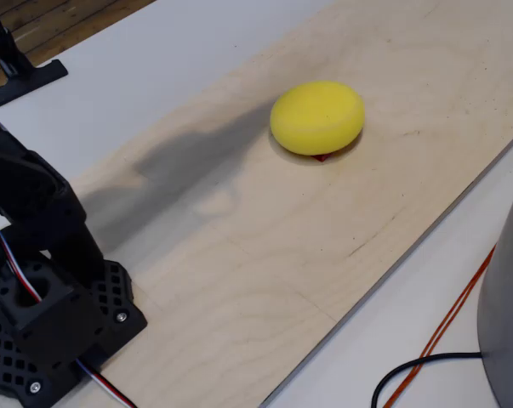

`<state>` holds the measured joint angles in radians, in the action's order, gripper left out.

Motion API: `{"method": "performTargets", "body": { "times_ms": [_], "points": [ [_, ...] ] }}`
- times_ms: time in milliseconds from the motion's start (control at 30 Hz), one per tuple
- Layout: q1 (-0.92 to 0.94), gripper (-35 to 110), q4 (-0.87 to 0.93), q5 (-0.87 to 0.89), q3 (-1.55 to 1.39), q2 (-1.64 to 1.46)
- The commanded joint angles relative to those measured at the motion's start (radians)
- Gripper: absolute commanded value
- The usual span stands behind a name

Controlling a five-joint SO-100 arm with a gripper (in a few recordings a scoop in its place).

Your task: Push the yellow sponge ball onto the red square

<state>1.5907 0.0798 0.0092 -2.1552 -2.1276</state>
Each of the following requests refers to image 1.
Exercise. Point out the yellow round sponge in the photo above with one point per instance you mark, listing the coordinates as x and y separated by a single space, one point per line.
315 115

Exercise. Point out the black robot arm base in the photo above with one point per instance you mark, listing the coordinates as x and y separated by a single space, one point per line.
113 282

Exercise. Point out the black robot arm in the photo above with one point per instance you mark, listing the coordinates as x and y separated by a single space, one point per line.
39 191

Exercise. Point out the red rectangular paper marker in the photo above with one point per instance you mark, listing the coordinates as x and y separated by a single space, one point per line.
323 158

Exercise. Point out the light plywood board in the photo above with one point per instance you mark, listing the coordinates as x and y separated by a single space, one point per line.
281 255

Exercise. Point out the black stand base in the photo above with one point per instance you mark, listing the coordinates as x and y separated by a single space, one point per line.
26 81

